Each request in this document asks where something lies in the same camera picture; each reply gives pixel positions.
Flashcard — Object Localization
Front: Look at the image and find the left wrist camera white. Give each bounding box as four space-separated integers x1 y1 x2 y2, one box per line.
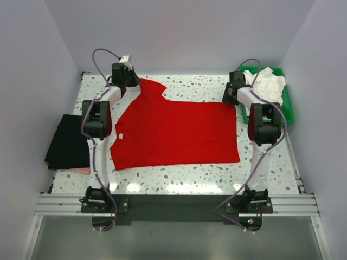
119 55 133 70

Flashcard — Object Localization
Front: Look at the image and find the red t-shirt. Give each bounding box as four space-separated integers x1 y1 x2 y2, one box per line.
110 79 240 170

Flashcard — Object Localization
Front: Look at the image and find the black folded t-shirt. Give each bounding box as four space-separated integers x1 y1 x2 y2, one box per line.
44 114 90 170

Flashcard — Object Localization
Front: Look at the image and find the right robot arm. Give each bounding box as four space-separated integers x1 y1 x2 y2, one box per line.
217 71 284 213

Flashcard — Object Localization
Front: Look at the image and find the pink folded t-shirt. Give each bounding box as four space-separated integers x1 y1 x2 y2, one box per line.
73 167 90 175

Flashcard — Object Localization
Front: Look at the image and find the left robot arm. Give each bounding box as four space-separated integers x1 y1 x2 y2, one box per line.
81 56 140 212

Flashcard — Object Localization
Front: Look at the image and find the green plastic bin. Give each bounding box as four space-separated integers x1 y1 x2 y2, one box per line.
239 66 294 125

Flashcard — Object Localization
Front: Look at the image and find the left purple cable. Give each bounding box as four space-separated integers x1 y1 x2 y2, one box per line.
83 48 124 232

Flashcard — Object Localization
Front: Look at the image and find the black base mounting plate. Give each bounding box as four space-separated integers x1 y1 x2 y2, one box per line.
79 191 274 231

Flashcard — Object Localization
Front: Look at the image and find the aluminium frame rail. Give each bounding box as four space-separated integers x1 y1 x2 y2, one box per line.
34 127 322 217

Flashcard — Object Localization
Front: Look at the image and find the white t-shirt in bin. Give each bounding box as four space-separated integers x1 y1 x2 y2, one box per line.
253 67 286 106

